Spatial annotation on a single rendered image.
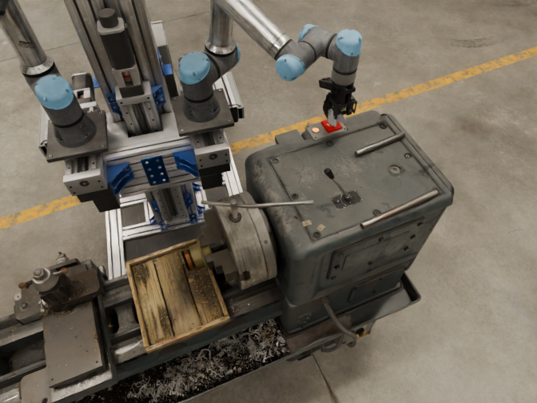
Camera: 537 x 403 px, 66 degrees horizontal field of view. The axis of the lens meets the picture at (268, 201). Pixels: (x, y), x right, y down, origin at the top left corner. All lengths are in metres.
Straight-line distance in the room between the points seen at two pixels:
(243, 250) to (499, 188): 2.37
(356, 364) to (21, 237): 2.23
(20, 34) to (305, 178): 1.04
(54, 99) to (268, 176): 0.78
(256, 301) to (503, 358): 1.57
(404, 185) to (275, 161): 0.43
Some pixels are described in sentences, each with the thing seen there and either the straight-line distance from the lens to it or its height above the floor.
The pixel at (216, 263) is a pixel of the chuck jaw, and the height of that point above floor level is 1.12.
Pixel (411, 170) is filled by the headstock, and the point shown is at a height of 1.26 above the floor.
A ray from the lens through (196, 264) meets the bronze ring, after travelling 1.39.
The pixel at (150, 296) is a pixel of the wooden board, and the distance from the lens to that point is 1.61.
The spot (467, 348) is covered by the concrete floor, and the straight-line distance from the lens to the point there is 2.64.
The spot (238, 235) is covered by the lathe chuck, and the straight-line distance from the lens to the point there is 1.27.
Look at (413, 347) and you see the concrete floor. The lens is 2.53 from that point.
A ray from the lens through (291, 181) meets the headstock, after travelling 1.35.
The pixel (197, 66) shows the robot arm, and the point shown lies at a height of 1.39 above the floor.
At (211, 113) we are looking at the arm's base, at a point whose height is 1.19.
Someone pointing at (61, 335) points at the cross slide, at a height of 0.97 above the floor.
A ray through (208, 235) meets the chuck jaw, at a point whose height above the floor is 1.14.
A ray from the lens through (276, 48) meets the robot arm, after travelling 1.25.
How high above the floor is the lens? 2.32
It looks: 55 degrees down
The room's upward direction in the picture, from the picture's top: straight up
